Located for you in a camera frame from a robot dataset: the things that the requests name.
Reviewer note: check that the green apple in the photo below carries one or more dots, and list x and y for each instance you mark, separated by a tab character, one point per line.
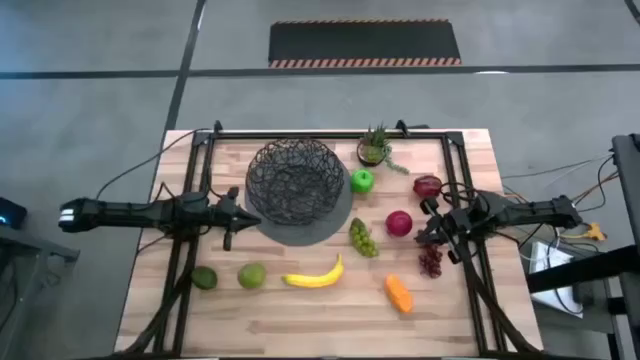
362	181

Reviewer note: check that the black side stand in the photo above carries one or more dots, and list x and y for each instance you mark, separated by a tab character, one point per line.
627	175

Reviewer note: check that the dark red apple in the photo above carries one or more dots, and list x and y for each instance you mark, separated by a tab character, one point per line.
427	186

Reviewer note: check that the green pear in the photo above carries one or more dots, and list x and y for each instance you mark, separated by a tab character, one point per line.
251	276

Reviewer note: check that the potted succulent plant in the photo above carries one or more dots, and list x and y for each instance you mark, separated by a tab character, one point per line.
374	149

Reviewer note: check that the red grape bunch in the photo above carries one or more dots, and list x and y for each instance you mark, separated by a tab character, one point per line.
431	262

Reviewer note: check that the grey round placemat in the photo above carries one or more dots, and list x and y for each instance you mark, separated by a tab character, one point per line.
310	235

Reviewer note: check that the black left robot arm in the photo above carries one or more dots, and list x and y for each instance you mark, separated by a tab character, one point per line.
125	212

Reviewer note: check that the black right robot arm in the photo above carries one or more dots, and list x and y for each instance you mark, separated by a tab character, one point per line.
525	210

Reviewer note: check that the yellow banana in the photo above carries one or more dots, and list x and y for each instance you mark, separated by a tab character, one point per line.
315	281

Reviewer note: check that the black metal table frame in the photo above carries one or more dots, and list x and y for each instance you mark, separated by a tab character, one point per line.
330	134

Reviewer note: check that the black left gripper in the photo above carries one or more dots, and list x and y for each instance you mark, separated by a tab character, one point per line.
227	217

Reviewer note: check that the grey side table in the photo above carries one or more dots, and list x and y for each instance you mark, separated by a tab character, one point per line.
30	250

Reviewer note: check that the green avocado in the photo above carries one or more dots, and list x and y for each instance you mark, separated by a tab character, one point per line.
204	278

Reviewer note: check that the black orange-striped floor mat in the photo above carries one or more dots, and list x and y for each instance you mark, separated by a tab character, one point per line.
365	42

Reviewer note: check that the green grape bunch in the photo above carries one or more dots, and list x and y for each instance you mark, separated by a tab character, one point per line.
362	239

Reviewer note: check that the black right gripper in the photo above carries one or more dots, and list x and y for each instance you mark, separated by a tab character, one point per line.
455	222

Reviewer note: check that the black device with blue light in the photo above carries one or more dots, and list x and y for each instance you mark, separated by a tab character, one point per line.
10	212

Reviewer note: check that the red pomegranate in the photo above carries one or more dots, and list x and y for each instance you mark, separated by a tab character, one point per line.
399	223

